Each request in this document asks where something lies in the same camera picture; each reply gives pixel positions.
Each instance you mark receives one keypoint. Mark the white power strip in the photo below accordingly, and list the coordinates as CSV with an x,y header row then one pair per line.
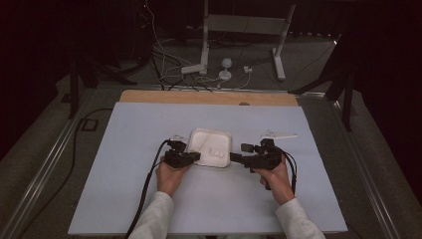
x,y
192,68

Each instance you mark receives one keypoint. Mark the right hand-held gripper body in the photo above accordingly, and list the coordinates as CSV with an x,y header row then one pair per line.
x,y
268,159

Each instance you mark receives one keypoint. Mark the white metal stand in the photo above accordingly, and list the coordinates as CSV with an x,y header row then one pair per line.
x,y
245,25

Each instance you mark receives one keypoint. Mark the small white plug adapter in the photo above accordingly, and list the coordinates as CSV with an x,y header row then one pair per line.
x,y
247,69

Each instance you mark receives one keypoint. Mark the person's right hand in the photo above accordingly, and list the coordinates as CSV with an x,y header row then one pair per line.
x,y
277,182

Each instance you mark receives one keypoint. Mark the round white webcam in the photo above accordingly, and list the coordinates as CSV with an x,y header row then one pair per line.
x,y
226,68

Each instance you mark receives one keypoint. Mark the pale table cover sheet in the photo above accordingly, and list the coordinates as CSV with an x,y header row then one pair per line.
x,y
132,132

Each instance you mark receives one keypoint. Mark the person's left hand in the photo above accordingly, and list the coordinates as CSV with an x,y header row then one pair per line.
x,y
169,179

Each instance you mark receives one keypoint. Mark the white square tray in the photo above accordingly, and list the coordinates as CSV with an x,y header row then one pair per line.
x,y
205,142

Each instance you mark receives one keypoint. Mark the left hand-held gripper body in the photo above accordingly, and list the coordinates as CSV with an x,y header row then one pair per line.
x,y
177,159

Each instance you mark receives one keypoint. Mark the metal floor rail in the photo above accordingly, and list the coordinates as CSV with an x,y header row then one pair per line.
x,y
43,169
361,156

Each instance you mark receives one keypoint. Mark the black tripod stand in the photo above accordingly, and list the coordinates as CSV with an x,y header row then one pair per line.
x,y
73,89
346,99

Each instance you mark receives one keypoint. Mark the black square floor frame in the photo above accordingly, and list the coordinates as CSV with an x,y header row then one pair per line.
x,y
82,125

